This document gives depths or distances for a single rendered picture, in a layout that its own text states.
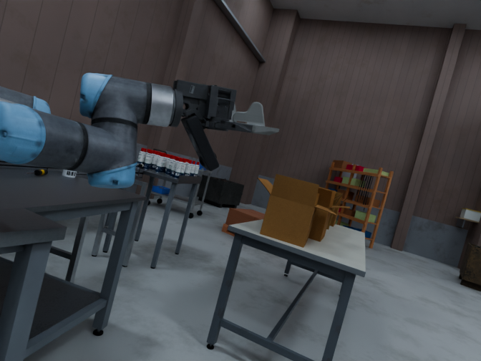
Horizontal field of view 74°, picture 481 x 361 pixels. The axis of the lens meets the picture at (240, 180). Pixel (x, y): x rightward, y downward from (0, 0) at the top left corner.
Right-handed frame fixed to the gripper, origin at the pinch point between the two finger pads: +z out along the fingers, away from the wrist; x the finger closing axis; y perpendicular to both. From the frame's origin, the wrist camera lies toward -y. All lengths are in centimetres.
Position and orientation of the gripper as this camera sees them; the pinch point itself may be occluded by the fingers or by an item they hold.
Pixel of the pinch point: (261, 131)
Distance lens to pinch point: 70.2
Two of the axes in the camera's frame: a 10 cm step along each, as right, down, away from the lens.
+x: -4.1, -2.1, 8.9
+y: 1.4, -9.8, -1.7
